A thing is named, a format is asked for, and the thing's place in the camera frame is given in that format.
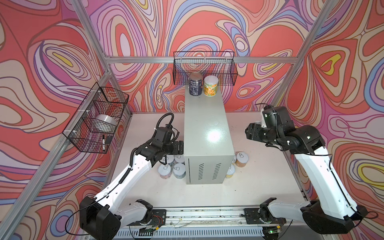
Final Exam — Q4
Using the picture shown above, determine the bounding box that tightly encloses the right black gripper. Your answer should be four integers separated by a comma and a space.
245, 121, 283, 145

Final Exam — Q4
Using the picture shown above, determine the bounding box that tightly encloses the orange peach can large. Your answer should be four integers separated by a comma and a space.
204, 75, 219, 97

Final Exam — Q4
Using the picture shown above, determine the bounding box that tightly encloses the dark blue tomato can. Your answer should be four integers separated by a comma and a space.
189, 72, 203, 96

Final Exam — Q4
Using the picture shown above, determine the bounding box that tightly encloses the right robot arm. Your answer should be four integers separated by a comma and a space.
245, 104, 379, 235

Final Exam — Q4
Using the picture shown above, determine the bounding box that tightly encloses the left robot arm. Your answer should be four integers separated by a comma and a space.
79, 113, 184, 240

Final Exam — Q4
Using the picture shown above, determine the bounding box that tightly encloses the grey metal cabinet counter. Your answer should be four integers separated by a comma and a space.
184, 90, 235, 185

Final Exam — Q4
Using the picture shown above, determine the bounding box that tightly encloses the white lid can back-right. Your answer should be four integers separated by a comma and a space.
174, 155, 185, 164

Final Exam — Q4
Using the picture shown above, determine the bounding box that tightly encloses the white lid can back-left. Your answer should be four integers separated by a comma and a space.
166, 155, 176, 167

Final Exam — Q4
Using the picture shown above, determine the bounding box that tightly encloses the white lid can front-right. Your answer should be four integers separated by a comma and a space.
173, 163, 186, 179

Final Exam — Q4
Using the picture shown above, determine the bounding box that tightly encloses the white lid can front-left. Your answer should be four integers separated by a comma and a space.
158, 164, 172, 179

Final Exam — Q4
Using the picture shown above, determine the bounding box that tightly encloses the right group can back-right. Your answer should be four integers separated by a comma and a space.
235, 152, 250, 168

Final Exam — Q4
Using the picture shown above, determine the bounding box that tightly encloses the right group can front-left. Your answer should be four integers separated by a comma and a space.
226, 164, 236, 179

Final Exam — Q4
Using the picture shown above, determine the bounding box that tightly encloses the silver tape roll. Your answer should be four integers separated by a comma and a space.
96, 114, 118, 126

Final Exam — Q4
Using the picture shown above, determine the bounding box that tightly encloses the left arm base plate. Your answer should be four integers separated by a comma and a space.
129, 209, 167, 227

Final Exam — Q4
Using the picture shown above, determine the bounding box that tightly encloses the black wire basket back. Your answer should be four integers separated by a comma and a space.
173, 50, 238, 86

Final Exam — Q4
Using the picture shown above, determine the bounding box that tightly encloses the black wire basket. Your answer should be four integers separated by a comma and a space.
173, 50, 238, 86
63, 83, 129, 154

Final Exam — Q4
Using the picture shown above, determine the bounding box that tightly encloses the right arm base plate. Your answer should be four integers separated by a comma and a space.
242, 208, 287, 225

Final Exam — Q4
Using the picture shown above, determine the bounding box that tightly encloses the black wire basket left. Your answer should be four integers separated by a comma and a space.
63, 83, 129, 154

